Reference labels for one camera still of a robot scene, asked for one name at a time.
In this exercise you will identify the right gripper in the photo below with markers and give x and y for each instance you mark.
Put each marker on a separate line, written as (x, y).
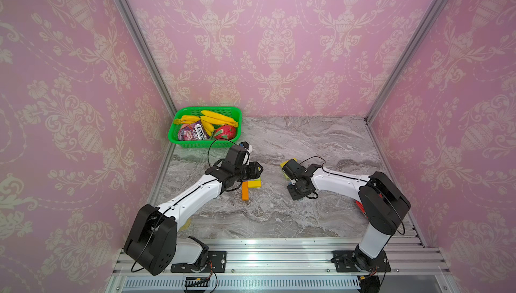
(295, 199)

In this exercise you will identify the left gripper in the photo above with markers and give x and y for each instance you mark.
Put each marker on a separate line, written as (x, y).
(254, 167)

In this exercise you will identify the orange block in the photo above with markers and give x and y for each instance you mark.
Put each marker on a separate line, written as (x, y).
(245, 191)

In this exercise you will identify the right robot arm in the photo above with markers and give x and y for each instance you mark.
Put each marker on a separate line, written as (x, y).
(382, 202)

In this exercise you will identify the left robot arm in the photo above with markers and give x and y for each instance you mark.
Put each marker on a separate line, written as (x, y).
(152, 241)

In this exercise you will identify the red dragon fruit toy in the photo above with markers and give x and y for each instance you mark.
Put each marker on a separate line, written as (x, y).
(225, 132)

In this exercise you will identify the green plastic basket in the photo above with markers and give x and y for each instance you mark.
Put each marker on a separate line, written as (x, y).
(229, 111)

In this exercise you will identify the red snack bag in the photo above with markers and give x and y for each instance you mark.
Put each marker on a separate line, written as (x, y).
(360, 206)

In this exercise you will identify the yellow banana bunch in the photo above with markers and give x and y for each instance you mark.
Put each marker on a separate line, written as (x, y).
(209, 120)

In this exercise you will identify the purple snack packet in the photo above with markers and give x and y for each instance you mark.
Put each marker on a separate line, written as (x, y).
(192, 132)

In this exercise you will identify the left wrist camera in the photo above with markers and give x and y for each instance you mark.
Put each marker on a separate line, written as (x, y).
(238, 155)

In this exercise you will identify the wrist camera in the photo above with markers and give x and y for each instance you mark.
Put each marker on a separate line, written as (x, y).
(238, 155)
(294, 169)

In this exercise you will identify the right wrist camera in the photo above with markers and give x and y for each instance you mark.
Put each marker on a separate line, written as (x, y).
(294, 169)

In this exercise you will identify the aluminium mounting rail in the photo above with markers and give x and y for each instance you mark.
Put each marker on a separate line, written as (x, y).
(293, 265)

